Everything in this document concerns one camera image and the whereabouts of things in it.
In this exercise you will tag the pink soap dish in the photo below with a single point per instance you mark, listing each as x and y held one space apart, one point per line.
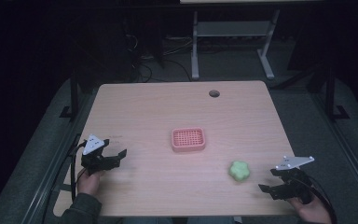
188 139

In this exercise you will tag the black metal stand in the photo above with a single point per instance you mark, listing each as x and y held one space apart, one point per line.
74 95
332 96

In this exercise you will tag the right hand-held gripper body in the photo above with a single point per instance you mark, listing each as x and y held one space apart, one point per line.
292 177

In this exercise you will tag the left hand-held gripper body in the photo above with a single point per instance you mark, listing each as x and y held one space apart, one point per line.
93 161

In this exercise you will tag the person's right hand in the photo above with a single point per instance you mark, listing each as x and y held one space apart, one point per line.
311 211

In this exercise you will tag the green flower-shaped soap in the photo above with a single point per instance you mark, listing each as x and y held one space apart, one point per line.
239 170

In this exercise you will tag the person's left hand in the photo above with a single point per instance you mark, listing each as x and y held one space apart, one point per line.
88 184

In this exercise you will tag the white metal table frame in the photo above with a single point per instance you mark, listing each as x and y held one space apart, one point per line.
233 29

